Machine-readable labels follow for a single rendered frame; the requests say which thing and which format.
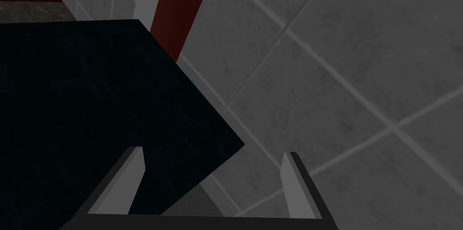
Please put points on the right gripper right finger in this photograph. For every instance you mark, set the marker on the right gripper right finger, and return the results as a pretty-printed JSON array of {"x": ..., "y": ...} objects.
[{"x": 298, "y": 190}]

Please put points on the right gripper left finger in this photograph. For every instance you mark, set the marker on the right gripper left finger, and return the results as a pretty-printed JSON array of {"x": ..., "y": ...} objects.
[{"x": 121, "y": 186}]

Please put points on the dark red door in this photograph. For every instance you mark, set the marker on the dark red door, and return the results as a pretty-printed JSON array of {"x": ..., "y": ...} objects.
[{"x": 179, "y": 9}]

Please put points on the black table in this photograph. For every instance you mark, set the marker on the black table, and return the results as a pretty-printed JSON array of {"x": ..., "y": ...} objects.
[{"x": 90, "y": 107}]

